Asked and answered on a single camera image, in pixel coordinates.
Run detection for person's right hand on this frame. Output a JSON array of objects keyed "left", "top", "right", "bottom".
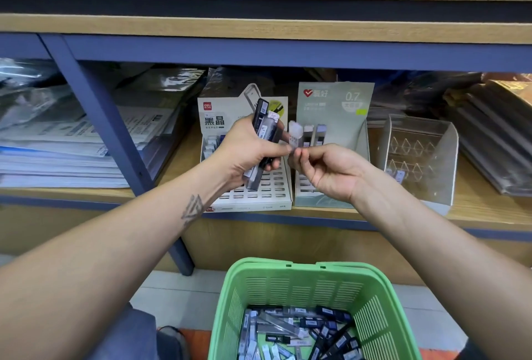
[{"left": 288, "top": 143, "right": 375, "bottom": 207}]

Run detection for person's left hand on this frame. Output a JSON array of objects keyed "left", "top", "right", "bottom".
[{"left": 203, "top": 116, "right": 294, "bottom": 193}]

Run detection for row of HB lead cases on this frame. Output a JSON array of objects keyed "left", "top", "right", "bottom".
[{"left": 202, "top": 135, "right": 227, "bottom": 161}]

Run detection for white display box red label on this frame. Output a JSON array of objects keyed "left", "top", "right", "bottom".
[{"left": 197, "top": 83, "right": 294, "bottom": 213}]

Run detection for pale green display box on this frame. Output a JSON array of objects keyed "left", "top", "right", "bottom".
[{"left": 293, "top": 81, "right": 375, "bottom": 211}]

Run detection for clear plastic display box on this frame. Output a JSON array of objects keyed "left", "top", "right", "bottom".
[{"left": 376, "top": 114, "right": 460, "bottom": 215}]

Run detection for green plastic basket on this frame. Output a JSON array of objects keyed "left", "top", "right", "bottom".
[{"left": 208, "top": 257, "right": 422, "bottom": 360}]

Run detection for pile of lead cases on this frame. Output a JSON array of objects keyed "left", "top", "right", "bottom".
[{"left": 238, "top": 306, "right": 364, "bottom": 360}]

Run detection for person's left forearm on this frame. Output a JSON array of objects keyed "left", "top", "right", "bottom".
[{"left": 0, "top": 174, "right": 226, "bottom": 360}]

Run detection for person's right forearm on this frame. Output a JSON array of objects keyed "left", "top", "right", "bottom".
[{"left": 353, "top": 173, "right": 532, "bottom": 360}]

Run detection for stack of wrapped paper packs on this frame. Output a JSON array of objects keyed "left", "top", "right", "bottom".
[{"left": 0, "top": 60, "right": 204, "bottom": 190}]

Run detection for dark plastic-wrapped packs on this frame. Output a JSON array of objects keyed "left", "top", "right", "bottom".
[{"left": 366, "top": 73, "right": 532, "bottom": 199}]

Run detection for colourful printed mat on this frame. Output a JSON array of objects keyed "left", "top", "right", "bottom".
[{"left": 183, "top": 329, "right": 213, "bottom": 360}]

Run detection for grey sneaker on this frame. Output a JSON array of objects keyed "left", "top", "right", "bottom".
[{"left": 158, "top": 325, "right": 192, "bottom": 360}]

